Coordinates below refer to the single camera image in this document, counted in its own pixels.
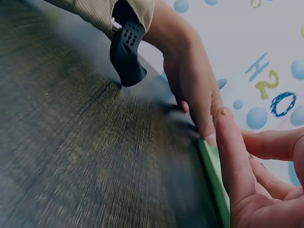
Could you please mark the green sheet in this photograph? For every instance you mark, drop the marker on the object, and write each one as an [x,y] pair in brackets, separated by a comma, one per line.
[213,171]

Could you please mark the black wrist band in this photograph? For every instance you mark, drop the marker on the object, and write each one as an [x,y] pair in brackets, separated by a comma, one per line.
[127,59]

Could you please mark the person's left fingers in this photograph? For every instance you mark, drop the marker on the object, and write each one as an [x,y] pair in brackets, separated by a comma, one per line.
[209,118]

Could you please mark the person's left hand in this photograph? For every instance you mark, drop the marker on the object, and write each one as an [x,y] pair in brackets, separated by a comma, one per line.
[187,61]

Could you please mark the person's right hand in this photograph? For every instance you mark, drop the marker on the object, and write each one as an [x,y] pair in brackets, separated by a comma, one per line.
[266,204]

